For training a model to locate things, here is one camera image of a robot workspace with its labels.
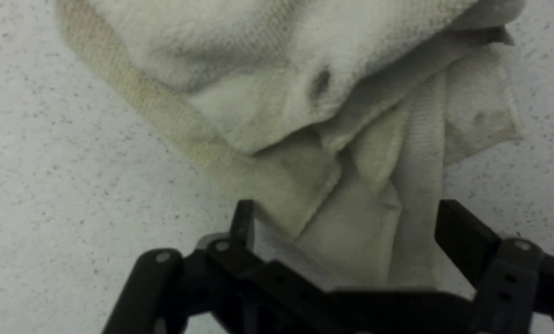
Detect beige cloth towel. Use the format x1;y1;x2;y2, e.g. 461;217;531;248
55;0;525;287

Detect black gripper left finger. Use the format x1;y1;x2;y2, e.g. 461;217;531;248
101;198;301;334

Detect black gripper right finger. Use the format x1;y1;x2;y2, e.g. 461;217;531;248
435;200;554;334

